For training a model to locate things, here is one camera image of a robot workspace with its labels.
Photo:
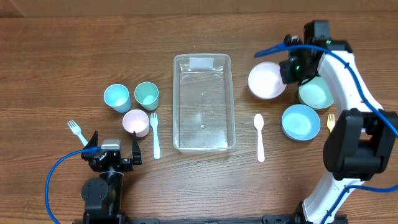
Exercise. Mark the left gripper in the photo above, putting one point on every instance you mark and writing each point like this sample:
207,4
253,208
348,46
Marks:
128,163

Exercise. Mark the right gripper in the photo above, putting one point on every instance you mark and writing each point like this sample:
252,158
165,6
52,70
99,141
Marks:
286,78

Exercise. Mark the green plastic bowl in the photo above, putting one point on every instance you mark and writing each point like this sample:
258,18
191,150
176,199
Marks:
315,94

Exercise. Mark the pink plastic cup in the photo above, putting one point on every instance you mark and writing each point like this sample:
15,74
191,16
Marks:
136,121

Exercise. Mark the pink plastic bowl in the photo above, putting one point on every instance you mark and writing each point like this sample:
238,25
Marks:
265,81

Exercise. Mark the blue plastic bowl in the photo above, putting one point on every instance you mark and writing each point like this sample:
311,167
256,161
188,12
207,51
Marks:
300,122

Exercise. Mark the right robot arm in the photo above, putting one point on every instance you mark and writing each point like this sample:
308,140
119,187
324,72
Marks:
361,142

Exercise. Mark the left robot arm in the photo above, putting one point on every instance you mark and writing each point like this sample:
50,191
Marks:
102,195

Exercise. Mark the clear plastic container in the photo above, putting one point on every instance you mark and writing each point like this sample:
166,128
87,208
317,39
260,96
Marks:
203,103

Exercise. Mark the light blue plastic fork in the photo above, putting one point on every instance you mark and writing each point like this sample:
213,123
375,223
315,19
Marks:
154,122

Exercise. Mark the pale green plastic fork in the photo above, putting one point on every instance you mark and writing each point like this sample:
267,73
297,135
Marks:
76,130

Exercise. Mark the blue plastic cup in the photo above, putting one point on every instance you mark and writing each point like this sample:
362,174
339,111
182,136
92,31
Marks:
117,96

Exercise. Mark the green plastic cup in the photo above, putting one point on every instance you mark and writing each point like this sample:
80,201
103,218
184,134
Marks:
147,95

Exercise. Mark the yellow plastic fork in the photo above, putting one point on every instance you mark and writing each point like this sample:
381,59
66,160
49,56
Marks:
330,123

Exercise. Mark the pink plastic spoon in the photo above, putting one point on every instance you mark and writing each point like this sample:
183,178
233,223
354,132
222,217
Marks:
259,124

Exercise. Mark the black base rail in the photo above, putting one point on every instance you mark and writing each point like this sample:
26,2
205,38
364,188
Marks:
266,219

